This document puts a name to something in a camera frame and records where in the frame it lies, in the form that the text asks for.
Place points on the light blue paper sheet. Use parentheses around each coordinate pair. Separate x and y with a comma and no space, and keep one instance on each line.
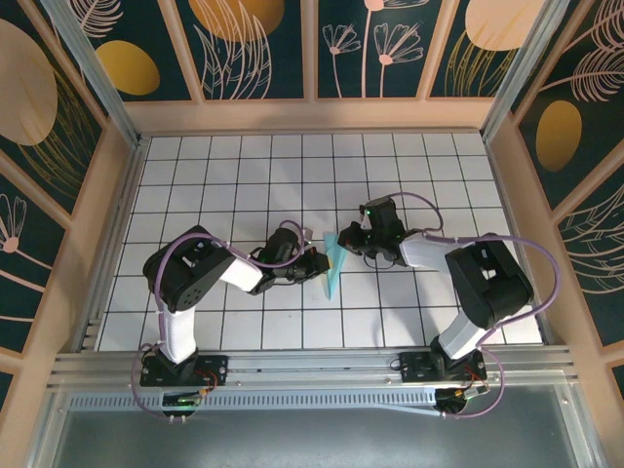
(334,285)

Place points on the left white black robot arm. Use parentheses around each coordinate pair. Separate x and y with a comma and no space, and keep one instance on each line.
(178,336)

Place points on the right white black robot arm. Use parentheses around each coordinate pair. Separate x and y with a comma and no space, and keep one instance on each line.
(507,302)

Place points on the grey metal sheet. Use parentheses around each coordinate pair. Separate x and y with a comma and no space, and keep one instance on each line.
(312,443)

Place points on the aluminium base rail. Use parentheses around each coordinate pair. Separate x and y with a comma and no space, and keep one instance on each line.
(312,365)

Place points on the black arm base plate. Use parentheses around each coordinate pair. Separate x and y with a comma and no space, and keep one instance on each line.
(214,370)
(414,368)

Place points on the aluminium side rail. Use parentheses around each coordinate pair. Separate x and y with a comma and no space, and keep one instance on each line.
(522,244)
(109,244)

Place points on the aluminium corner post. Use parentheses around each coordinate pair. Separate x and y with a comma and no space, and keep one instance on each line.
(92,70)
(524,68)

